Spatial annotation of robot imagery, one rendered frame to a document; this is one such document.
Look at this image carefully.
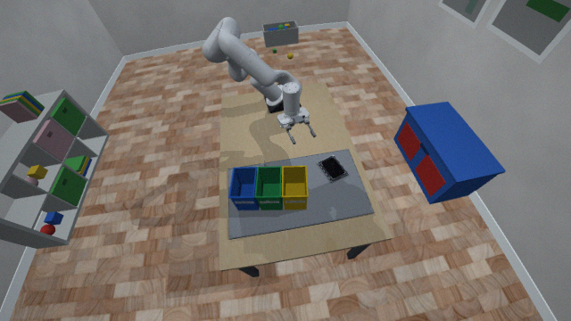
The green returns bin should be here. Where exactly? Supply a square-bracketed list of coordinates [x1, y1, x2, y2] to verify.
[254, 166, 283, 210]

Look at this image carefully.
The yellow recycle bin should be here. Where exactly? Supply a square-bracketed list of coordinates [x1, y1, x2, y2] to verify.
[282, 166, 309, 210]

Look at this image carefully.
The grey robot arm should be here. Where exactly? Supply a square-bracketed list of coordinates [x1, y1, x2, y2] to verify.
[202, 17, 305, 123]

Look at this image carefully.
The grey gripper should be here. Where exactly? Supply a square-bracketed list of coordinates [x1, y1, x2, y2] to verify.
[277, 107, 316, 144]

